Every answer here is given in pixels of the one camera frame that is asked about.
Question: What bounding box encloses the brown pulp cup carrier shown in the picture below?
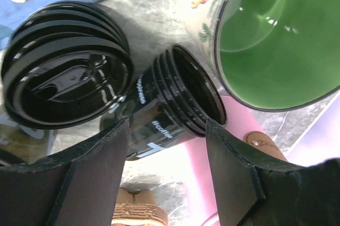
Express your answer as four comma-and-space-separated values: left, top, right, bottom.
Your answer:
111, 187, 169, 226

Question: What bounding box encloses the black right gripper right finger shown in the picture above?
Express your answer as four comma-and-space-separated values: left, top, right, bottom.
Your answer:
206, 118, 340, 226

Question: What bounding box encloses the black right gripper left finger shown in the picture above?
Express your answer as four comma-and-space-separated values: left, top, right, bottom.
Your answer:
1, 119, 130, 225

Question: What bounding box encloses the pink straw holder cup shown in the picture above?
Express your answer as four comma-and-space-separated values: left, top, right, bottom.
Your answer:
185, 96, 286, 225

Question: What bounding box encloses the floral mug green inside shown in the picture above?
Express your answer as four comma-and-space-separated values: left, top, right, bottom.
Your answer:
187, 0, 339, 112

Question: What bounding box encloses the black takeout cup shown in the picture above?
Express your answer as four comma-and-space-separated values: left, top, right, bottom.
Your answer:
117, 44, 227, 161

